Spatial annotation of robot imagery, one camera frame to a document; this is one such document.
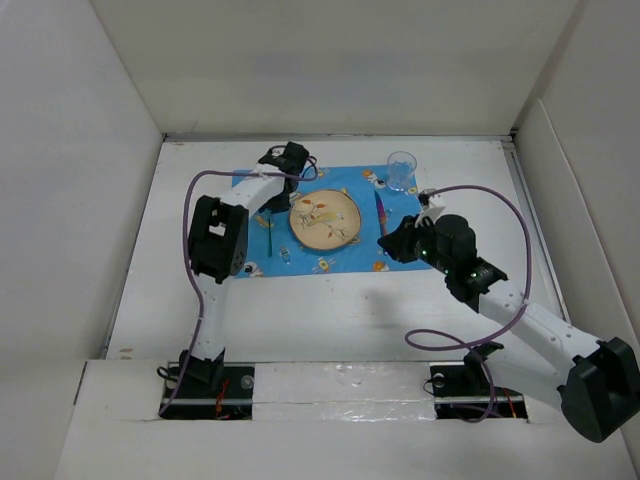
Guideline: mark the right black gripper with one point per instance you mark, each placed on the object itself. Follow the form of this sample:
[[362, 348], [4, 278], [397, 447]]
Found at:
[[397, 243]]

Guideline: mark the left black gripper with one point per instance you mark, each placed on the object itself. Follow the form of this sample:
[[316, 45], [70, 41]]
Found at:
[[274, 205]]

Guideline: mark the iridescent fork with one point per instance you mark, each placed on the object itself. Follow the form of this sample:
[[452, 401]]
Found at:
[[269, 236]]

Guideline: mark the iridescent knife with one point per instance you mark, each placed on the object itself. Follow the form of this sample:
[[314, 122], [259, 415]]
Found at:
[[381, 214]]

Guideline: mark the round bird-pattern plate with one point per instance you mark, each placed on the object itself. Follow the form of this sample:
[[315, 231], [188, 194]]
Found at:
[[325, 220]]

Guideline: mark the blue space-print cloth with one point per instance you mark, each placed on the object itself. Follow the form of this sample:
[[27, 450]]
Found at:
[[363, 254]]

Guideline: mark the clear drinking glass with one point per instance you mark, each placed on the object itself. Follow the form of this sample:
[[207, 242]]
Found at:
[[400, 167]]

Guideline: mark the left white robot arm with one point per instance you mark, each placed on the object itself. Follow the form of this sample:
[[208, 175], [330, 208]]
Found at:
[[215, 234]]

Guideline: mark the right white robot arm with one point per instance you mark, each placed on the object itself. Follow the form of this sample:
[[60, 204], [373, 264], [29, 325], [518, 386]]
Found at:
[[594, 383]]

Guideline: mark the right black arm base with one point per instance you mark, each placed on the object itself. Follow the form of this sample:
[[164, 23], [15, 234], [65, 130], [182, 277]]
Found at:
[[461, 391]]

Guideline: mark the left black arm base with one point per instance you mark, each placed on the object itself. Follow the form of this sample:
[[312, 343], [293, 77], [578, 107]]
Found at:
[[209, 390]]

